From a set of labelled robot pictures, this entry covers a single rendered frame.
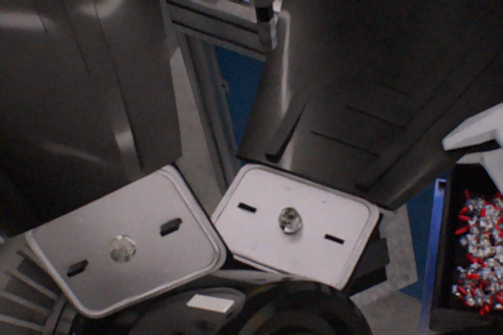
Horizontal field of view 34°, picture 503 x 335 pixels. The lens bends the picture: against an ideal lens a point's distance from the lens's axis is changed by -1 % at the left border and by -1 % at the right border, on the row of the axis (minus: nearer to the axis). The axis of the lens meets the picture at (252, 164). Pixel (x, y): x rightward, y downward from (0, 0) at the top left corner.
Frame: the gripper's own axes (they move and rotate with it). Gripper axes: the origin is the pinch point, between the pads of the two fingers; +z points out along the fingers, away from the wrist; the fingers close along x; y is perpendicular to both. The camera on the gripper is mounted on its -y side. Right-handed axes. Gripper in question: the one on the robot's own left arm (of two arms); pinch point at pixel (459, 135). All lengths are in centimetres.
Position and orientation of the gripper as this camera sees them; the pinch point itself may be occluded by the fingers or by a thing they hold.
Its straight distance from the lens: 52.0
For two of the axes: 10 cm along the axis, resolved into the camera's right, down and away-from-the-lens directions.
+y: 1.9, 9.1, -3.8
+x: 0.7, 3.7, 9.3
